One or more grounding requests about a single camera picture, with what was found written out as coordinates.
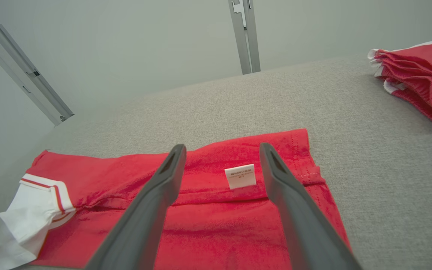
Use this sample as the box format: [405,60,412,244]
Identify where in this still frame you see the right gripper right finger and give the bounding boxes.
[259,142,363,270]

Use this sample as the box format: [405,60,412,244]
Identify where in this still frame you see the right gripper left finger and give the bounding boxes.
[85,144,187,270]

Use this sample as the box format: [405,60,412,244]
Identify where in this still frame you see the red and white jersey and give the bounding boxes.
[0,129,351,270]

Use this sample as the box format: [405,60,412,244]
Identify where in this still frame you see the red shorts with white band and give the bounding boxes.
[367,40,432,123]

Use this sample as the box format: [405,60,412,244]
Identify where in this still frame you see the grey fabric sofa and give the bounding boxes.
[0,52,432,270]

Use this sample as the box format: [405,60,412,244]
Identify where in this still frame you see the grey aluminium rail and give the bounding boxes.
[0,0,75,126]

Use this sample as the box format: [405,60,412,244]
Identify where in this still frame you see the grey partition post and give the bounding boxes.
[242,0,261,73]
[228,0,253,75]

